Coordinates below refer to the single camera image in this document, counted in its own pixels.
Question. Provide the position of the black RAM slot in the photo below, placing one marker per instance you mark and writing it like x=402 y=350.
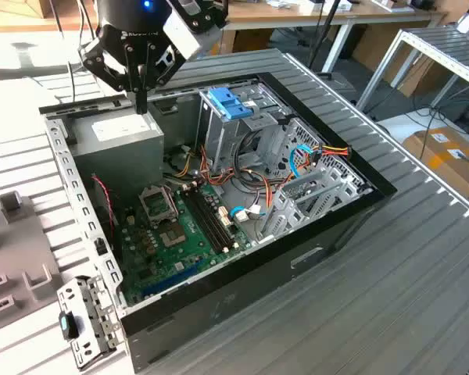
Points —
x=201 y=223
x=212 y=218
x=206 y=221
x=217 y=215

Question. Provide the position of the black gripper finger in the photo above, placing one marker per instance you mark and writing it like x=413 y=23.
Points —
x=101 y=62
x=151 y=80

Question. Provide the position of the CPU socket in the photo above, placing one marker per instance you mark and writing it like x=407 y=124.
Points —
x=172 y=235

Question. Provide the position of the slat table white frame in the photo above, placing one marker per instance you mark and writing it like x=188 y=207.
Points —
x=445 y=47

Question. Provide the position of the grey parts rack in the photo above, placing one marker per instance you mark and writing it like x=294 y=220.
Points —
x=15 y=242

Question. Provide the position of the wooden desk white legs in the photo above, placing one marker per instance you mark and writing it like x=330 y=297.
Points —
x=297 y=15

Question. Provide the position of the blue expansion slot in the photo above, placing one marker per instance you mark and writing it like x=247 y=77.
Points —
x=172 y=279

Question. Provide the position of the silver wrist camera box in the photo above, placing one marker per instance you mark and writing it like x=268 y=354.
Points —
x=187 y=35

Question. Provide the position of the silver disk bay cage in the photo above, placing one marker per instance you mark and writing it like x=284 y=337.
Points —
x=293 y=211

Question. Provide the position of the black latch blue stripe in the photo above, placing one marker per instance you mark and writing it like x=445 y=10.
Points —
x=68 y=326

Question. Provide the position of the brown wooden box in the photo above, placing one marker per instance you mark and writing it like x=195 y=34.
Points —
x=43 y=8

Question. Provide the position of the brown cardboard sheet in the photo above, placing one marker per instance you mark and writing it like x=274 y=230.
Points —
x=418 y=74

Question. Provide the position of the black stand pole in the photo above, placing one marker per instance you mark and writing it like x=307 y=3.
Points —
x=327 y=25

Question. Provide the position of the green motherboard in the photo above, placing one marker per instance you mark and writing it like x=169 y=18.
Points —
x=162 y=259

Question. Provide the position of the labelled cardboard box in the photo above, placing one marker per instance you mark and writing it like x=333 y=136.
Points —
x=441 y=168

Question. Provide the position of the grey power supply unit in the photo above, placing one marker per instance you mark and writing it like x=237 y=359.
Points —
x=117 y=156

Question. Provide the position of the silver drive cage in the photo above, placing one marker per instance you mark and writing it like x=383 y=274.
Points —
x=219 y=133

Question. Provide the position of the open black PC case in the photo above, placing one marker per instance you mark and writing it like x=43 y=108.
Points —
x=258 y=281

